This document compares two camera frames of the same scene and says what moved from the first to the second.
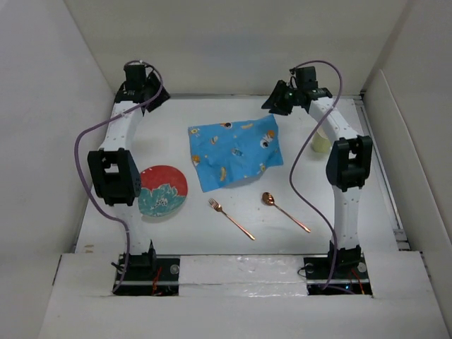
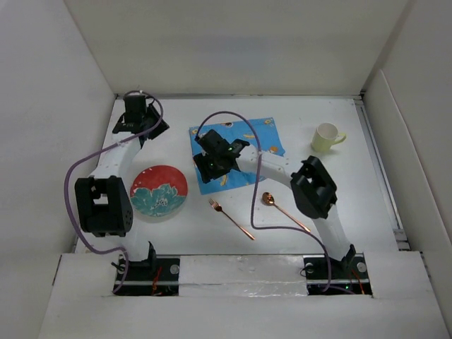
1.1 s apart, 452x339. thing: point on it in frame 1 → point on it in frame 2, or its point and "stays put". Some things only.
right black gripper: (275, 100) → (207, 174)
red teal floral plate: (164, 191) stays put
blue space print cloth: (229, 154) stays put
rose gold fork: (217, 207) stays put
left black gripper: (162, 97) → (160, 128)
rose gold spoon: (268, 199) stays put
